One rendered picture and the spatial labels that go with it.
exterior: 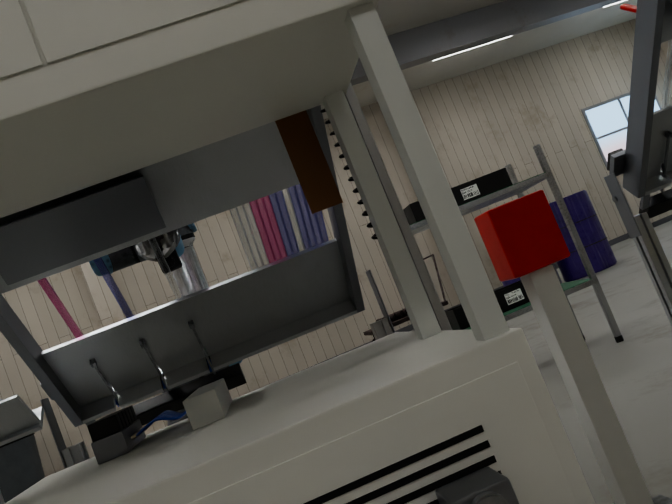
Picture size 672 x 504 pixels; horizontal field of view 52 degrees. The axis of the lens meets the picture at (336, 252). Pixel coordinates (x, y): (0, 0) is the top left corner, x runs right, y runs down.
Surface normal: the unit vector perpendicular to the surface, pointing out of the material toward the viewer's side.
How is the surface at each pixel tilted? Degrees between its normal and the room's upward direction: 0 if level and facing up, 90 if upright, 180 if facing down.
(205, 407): 90
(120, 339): 137
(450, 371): 90
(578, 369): 90
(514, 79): 90
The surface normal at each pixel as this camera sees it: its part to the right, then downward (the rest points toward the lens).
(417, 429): 0.11, -0.12
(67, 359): 0.35, 0.59
